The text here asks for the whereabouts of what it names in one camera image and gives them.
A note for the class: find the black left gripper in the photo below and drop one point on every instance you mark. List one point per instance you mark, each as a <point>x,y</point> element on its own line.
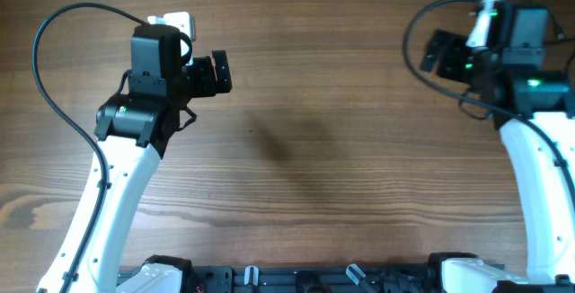
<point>208,75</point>

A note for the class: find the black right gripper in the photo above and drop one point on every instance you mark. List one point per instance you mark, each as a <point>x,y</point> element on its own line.
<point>450,55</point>

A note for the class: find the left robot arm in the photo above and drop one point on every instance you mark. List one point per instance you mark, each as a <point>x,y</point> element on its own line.
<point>131,135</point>

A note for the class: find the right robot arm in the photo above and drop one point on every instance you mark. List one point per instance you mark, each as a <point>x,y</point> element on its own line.
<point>501,65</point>

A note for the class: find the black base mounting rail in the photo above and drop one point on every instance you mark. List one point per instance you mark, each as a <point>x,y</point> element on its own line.
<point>411,278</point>

